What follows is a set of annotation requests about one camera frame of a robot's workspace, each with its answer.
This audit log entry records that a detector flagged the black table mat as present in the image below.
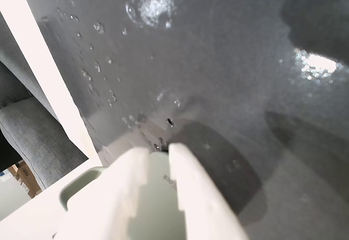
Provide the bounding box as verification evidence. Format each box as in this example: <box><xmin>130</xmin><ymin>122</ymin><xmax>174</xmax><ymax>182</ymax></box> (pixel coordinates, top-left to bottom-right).
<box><xmin>16</xmin><ymin>0</ymin><xmax>349</xmax><ymax>240</ymax></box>

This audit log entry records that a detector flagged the pale green mug with handle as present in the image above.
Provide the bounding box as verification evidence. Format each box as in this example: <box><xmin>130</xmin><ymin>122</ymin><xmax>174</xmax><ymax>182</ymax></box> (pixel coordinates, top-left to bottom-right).
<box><xmin>59</xmin><ymin>152</ymin><xmax>189</xmax><ymax>240</ymax></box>

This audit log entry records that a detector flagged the grey fabric sofa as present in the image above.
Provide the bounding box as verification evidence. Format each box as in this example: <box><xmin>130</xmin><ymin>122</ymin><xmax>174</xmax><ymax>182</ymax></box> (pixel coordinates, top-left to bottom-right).
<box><xmin>0</xmin><ymin>16</ymin><xmax>89</xmax><ymax>191</ymax></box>

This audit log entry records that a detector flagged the brown cardboard box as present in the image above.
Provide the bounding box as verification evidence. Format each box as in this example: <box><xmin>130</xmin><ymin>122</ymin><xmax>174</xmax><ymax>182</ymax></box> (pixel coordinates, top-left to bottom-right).
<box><xmin>7</xmin><ymin>160</ymin><xmax>43</xmax><ymax>199</ymax></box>

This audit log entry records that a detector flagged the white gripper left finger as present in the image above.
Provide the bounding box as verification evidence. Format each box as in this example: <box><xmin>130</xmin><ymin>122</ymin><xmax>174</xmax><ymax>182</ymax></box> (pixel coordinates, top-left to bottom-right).
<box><xmin>52</xmin><ymin>146</ymin><xmax>150</xmax><ymax>240</ymax></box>

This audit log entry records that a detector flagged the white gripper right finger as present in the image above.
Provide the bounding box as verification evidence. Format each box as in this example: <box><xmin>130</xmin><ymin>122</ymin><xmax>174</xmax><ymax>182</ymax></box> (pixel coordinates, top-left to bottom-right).
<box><xmin>168</xmin><ymin>141</ymin><xmax>249</xmax><ymax>240</ymax></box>

